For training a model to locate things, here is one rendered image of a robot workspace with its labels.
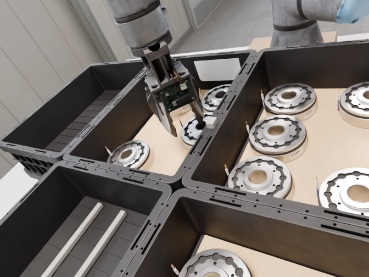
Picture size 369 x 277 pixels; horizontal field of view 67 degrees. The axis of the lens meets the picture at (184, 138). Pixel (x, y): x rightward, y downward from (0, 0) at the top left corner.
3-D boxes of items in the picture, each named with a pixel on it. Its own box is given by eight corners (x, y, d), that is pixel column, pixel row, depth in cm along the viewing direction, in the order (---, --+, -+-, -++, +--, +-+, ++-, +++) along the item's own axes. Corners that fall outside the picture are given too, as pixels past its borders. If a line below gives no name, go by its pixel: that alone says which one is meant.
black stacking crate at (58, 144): (107, 92, 105) (91, 65, 98) (171, 92, 88) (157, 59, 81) (24, 172, 82) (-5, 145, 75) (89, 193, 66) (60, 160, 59)
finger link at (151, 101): (152, 123, 56) (143, 82, 51) (151, 119, 57) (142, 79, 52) (175, 117, 57) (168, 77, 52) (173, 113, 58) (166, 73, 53)
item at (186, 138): (193, 113, 67) (193, 111, 67) (233, 115, 62) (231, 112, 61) (173, 143, 61) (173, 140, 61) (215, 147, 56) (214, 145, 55)
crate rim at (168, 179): (160, 65, 82) (157, 57, 81) (261, 57, 66) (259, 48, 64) (65, 166, 60) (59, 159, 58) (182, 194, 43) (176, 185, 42)
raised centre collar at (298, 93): (278, 90, 62) (278, 88, 61) (302, 89, 59) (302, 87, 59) (274, 104, 59) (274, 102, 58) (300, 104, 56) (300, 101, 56)
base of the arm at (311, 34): (272, 43, 93) (269, 12, 87) (323, 37, 87) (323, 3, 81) (267, 65, 83) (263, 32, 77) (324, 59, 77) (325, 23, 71)
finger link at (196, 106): (207, 137, 56) (183, 105, 51) (198, 122, 61) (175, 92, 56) (220, 127, 56) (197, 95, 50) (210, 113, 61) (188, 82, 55)
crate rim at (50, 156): (94, 69, 99) (90, 63, 97) (160, 65, 82) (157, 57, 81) (0, 150, 76) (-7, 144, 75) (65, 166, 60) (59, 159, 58)
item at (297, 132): (258, 115, 58) (258, 113, 58) (311, 118, 53) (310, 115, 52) (242, 150, 53) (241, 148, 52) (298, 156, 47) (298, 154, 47)
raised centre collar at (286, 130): (267, 122, 55) (266, 120, 55) (292, 124, 53) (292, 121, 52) (259, 140, 52) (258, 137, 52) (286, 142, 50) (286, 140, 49)
